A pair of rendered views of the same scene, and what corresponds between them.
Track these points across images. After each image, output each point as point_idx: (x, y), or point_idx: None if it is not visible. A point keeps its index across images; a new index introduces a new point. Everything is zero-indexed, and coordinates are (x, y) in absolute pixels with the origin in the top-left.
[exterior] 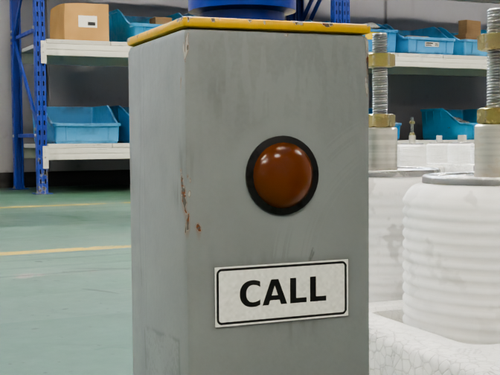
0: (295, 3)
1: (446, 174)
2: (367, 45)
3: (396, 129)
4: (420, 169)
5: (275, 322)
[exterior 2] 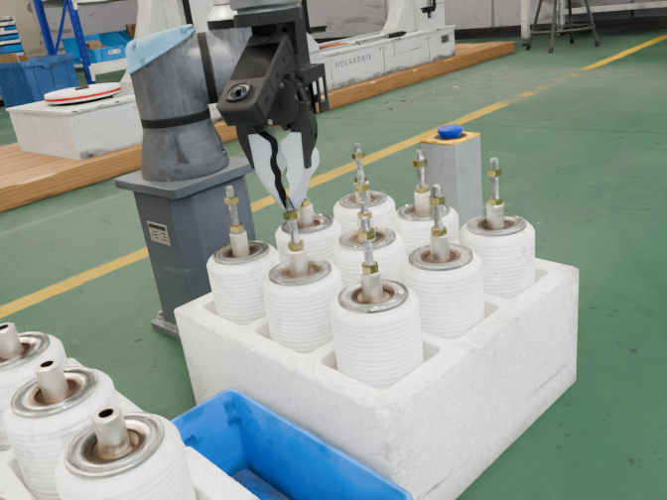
0: (438, 132)
1: (445, 211)
2: (421, 144)
3: (486, 204)
4: (478, 228)
5: None
